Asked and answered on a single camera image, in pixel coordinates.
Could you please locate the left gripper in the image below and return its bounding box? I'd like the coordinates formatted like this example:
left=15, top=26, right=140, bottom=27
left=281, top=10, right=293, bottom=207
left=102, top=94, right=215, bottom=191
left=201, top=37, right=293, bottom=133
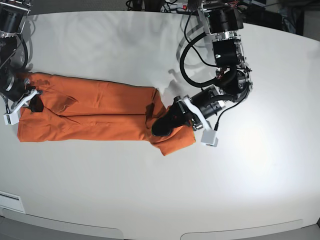
left=151, top=85, right=225, bottom=137

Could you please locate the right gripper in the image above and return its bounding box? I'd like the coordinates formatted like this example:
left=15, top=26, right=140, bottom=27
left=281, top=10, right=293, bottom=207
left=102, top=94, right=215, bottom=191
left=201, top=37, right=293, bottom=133
left=0, top=67, right=44, bottom=113

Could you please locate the orange T-shirt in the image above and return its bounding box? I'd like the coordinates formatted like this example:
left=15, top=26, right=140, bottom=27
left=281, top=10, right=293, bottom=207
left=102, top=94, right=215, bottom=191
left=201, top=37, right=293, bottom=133
left=17, top=72, right=196, bottom=156

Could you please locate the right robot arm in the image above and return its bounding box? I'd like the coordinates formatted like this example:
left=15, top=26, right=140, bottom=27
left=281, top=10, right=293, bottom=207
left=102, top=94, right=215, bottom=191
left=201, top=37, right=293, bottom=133
left=0, top=0, right=44, bottom=113

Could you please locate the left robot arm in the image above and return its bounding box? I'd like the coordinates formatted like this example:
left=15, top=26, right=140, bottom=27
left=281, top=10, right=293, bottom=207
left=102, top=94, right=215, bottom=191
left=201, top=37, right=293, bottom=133
left=151, top=0, right=253, bottom=137

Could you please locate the white label plate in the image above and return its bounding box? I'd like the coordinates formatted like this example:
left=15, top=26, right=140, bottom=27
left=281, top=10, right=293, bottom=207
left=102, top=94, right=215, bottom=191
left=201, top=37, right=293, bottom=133
left=0, top=191, right=26, bottom=214

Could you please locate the white power strip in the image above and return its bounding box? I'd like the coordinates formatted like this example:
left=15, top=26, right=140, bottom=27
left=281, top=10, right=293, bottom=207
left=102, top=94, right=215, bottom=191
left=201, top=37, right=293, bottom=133
left=160, top=0, right=201, bottom=15

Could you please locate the black equipment box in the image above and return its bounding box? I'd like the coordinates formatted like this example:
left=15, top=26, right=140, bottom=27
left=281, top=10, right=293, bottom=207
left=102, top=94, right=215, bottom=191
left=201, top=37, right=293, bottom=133
left=245, top=10, right=283, bottom=31

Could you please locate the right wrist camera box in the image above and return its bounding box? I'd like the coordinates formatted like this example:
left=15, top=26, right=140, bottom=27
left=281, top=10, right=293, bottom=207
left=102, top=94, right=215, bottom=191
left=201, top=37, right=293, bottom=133
left=3, top=109, right=20, bottom=125

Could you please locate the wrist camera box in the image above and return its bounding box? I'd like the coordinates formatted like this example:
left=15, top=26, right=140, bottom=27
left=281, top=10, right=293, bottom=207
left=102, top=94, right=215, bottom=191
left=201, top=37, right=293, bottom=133
left=3, top=109, right=20, bottom=125
left=200, top=128, right=219, bottom=147

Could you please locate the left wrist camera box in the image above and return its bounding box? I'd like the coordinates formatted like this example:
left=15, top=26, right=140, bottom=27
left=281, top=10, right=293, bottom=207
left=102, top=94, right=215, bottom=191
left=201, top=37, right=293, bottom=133
left=200, top=128, right=219, bottom=147

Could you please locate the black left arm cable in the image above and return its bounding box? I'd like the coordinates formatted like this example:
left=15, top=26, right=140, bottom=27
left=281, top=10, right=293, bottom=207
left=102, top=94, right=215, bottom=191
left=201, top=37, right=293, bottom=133
left=179, top=9, right=221, bottom=88

